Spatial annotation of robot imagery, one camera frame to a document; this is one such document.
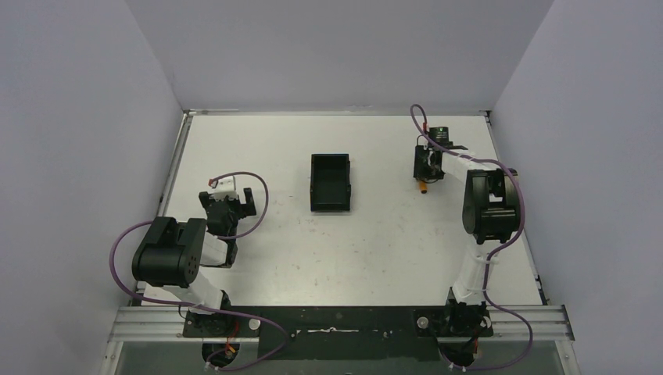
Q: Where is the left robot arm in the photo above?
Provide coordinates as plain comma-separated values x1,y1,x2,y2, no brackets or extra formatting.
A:
132,187,256,337

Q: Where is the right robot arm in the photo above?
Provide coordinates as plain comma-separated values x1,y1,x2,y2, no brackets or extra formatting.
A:
413,126,521,337

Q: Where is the black plastic bin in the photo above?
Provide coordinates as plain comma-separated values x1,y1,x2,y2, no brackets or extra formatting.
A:
310,154,352,213

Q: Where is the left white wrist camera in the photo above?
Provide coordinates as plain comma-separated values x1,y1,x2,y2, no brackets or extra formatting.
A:
208,176,238,202

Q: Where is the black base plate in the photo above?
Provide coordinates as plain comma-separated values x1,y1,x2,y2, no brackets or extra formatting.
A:
182,305,493,362

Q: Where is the aluminium front rail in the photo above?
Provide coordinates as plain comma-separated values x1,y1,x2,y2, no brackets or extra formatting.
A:
109,305,575,343

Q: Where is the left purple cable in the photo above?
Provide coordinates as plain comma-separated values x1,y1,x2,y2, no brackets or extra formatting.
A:
109,171,291,373

